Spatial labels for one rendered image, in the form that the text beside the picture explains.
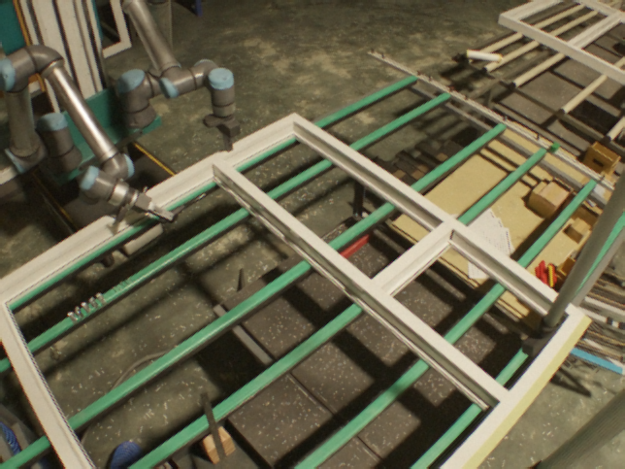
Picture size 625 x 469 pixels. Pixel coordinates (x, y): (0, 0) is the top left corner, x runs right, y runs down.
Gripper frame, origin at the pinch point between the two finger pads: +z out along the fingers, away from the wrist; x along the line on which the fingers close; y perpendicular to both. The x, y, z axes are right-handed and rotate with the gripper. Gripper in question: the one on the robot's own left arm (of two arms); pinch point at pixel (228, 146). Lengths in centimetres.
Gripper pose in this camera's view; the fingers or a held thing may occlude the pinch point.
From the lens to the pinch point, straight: 209.5
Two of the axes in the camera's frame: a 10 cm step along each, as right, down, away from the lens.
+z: 0.0, 6.8, 7.4
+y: 7.4, -4.9, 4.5
